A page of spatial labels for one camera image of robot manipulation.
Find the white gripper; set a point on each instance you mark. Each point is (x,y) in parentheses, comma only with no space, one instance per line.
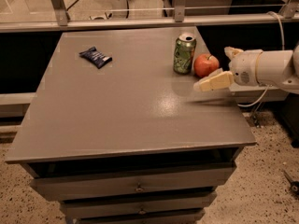
(244,66)

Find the red apple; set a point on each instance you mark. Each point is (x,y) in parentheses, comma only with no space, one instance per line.
(205,64)

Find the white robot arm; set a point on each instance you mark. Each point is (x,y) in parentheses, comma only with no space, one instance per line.
(278,68)

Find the green soda can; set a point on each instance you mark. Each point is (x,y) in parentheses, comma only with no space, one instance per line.
(184,51)

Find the dark blue snack packet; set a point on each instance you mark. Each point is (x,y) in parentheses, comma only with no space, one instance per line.
(94,56)

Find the grey drawer cabinet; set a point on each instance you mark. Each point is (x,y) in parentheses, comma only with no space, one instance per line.
(135,113)

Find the middle grey drawer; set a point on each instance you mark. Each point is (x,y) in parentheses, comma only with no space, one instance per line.
(139,205)

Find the grey drawer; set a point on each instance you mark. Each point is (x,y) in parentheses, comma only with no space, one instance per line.
(139,205)
(133,182)
(187,216)

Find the bottom grey drawer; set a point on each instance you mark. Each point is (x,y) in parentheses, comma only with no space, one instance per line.
(187,216)

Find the top grey drawer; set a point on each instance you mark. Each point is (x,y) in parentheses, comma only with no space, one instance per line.
(133,182)

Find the metal railing frame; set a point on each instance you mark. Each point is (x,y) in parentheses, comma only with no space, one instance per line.
(70,15)

